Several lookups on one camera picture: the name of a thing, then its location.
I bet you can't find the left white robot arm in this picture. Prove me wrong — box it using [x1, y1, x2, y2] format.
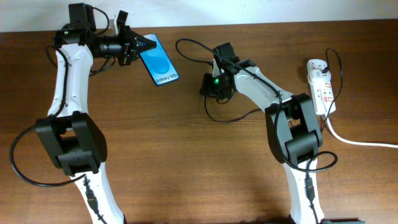
[35, 3, 157, 223]

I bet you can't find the blue Galaxy smartphone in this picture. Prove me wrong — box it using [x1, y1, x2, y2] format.
[140, 33, 180, 86]

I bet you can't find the black charger cable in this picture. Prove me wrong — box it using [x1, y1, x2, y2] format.
[203, 48, 344, 134]

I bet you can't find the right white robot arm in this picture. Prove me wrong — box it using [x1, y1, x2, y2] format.
[200, 43, 338, 223]

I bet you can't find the white power strip cord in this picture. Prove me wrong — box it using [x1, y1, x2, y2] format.
[324, 102, 398, 149]

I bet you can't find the white power strip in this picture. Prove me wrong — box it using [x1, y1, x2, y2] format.
[307, 59, 336, 115]

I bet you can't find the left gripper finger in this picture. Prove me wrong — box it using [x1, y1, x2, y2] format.
[129, 30, 157, 52]
[129, 50, 142, 62]

